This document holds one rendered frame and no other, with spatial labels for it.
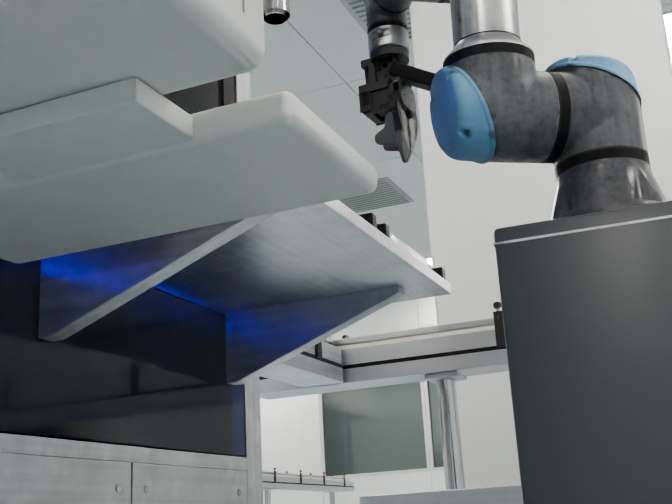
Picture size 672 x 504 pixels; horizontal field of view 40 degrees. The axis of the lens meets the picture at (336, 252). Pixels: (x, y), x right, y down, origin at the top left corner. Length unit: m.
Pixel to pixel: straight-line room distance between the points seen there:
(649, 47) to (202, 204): 2.47
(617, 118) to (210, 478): 0.89
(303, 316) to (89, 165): 0.88
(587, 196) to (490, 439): 1.92
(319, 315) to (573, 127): 0.65
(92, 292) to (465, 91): 0.54
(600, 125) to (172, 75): 0.62
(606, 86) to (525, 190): 1.93
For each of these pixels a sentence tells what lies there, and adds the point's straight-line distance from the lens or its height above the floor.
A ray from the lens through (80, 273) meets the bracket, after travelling 1.28.
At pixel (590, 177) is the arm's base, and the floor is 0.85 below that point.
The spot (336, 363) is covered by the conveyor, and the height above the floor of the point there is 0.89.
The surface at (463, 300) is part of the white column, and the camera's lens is 3.08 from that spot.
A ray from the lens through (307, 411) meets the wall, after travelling 10.47.
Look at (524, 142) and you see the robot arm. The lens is 1.17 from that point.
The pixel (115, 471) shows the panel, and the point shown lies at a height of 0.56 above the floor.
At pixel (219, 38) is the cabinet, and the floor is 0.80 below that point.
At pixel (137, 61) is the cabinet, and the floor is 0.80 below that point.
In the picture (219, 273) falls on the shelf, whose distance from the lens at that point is 1.47.
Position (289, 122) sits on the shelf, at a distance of 0.75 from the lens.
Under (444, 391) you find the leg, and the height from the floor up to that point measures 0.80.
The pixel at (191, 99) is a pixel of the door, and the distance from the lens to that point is 1.80.
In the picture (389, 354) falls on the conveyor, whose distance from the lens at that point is 2.47.
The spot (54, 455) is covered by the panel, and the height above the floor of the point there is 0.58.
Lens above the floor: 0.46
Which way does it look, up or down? 17 degrees up
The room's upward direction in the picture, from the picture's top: 3 degrees counter-clockwise
